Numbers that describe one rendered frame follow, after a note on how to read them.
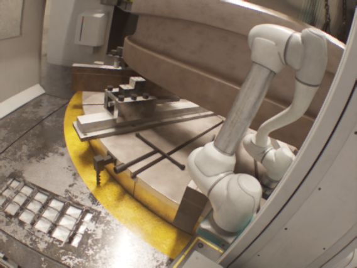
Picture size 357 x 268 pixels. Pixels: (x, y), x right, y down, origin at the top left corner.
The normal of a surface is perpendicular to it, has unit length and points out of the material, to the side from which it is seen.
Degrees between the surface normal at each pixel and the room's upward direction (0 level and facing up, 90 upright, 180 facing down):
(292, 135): 90
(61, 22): 90
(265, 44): 86
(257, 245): 90
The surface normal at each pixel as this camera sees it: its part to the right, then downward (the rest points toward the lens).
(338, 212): -0.54, 0.31
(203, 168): -0.72, -0.08
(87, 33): -0.10, 0.48
